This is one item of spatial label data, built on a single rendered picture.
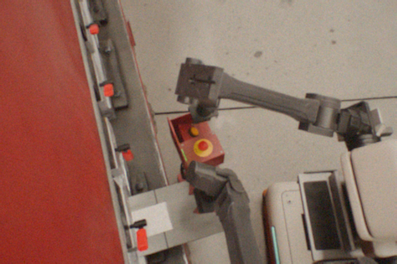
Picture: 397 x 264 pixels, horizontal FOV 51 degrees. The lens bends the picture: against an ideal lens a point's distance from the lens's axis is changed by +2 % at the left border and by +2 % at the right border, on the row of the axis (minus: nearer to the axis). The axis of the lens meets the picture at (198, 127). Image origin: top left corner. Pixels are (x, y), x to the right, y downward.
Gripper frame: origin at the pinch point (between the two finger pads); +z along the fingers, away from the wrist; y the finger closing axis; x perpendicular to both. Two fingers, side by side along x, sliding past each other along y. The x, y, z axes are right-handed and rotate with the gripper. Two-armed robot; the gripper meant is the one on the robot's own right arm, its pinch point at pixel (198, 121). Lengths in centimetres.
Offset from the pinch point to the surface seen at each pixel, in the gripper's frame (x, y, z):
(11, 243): 49, 59, -100
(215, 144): 10.4, -3.4, 1.4
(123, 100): -13.9, 25.8, -4.0
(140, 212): 29.9, 34.2, -12.2
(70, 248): 48, 55, -85
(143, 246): 44, 41, -43
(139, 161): 9.6, 26.9, -0.8
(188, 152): 9.7, 7.2, 4.1
